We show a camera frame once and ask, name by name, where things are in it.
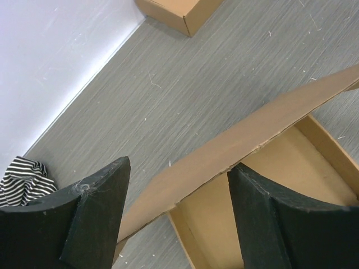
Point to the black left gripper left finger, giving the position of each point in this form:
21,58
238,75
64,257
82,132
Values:
74,227

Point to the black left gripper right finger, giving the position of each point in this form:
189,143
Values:
281,228

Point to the closed brown cardboard box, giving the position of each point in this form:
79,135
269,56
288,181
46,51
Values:
185,16

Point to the black white striped cloth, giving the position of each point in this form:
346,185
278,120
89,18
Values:
25,180

